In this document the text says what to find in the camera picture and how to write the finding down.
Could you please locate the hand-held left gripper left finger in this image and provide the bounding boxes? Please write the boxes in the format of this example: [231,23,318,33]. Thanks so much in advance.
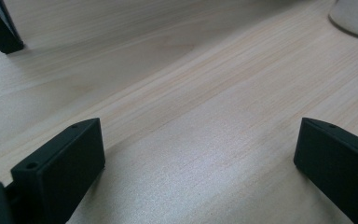
[10,117,106,224]

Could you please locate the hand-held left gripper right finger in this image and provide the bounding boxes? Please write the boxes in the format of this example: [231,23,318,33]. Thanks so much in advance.
[293,117,358,224]

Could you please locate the white round container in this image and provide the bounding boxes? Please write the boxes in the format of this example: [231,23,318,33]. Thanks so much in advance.
[328,0,358,42]

